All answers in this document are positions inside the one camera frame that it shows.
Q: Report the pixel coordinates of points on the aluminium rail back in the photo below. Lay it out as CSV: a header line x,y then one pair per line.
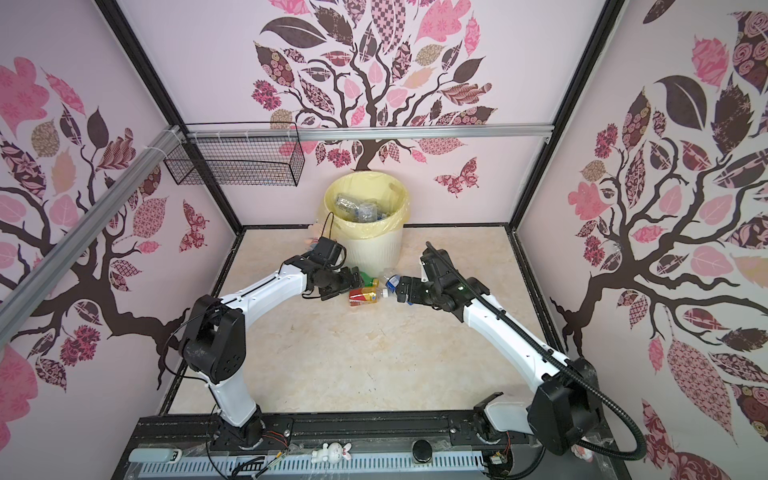
x,y
378,133

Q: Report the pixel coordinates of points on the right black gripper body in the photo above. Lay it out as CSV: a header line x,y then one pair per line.
x,y
436,293

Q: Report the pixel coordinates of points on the black round knob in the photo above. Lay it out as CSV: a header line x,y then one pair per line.
x,y
422,451

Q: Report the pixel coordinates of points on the white bunny figurine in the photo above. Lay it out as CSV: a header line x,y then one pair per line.
x,y
332,453

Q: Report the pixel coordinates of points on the green bottle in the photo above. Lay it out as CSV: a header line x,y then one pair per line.
x,y
369,281

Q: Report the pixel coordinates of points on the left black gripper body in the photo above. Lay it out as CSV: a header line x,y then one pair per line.
x,y
339,281

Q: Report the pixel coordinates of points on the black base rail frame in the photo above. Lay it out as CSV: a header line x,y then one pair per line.
x,y
170,438

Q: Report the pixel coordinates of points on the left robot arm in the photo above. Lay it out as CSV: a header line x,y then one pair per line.
x,y
214,341

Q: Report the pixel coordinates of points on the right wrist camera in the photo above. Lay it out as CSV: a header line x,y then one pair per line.
x,y
436,266

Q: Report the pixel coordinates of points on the white vented cable duct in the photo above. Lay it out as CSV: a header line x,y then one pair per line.
x,y
300,465

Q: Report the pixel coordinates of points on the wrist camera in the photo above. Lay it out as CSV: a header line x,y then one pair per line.
x,y
329,253
436,266

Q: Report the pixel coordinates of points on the yellow plastic bin liner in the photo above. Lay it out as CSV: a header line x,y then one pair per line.
x,y
377,186

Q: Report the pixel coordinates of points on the clear bottle purple cap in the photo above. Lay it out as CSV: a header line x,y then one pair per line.
x,y
354,209

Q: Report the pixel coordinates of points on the aluminium rail left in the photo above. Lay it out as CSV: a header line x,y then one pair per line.
x,y
24,299

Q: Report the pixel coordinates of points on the black wire mesh basket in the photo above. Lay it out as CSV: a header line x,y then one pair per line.
x,y
263,153

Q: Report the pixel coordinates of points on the white plastic waste bin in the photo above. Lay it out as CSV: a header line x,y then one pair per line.
x,y
373,255

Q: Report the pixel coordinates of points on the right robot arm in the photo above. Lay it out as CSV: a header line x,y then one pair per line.
x,y
561,411

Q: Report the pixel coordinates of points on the aluminium rail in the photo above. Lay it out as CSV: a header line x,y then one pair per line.
x,y
24,299
378,133

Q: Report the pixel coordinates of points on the pink white round ornament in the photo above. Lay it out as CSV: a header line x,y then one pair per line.
x,y
582,453

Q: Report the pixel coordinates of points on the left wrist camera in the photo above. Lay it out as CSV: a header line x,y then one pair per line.
x,y
329,253

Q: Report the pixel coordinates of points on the red yellow label bottle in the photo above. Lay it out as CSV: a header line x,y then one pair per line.
x,y
366,296

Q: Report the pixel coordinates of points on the blue label bottle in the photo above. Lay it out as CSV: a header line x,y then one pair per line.
x,y
390,280

